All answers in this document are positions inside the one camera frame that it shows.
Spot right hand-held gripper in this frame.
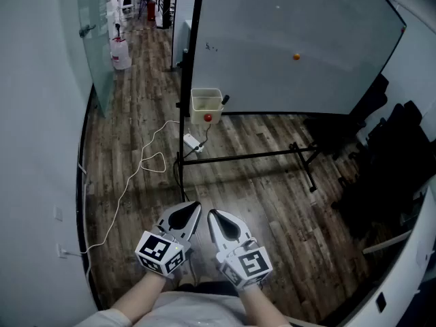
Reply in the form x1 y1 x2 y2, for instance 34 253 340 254
207 209 273 291

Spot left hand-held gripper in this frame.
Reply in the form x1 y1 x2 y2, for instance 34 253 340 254
135 201 202 276

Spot person's right forearm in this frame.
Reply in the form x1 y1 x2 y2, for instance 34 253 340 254
238 283 292 327

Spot person's left forearm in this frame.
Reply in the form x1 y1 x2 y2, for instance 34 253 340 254
110 270 168 324

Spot person's black trousers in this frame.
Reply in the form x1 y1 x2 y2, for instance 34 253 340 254
175 280 241 298

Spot white power strip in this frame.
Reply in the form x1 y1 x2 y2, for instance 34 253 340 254
183 133 205 154

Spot person's grey shirt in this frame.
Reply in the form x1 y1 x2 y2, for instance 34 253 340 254
74 290 297 327

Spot white plastic storage box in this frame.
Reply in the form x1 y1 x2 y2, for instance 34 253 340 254
189 87 224 125

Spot clear plastic water jug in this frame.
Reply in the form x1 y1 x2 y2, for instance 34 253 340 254
110 36 133 71

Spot frosted glass door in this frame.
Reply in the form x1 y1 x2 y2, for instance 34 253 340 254
76 0 116 117

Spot black office chair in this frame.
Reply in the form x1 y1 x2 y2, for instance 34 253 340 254
302 73 390 156
332 100 433 238

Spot white desk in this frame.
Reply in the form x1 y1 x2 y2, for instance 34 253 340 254
333 175 436 327

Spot black column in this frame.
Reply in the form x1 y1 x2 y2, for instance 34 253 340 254
161 0 173 30

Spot black power cable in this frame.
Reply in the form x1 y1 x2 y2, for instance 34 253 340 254
172 124 211 202

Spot long white cable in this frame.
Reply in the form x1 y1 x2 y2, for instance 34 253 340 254
80 120 181 255

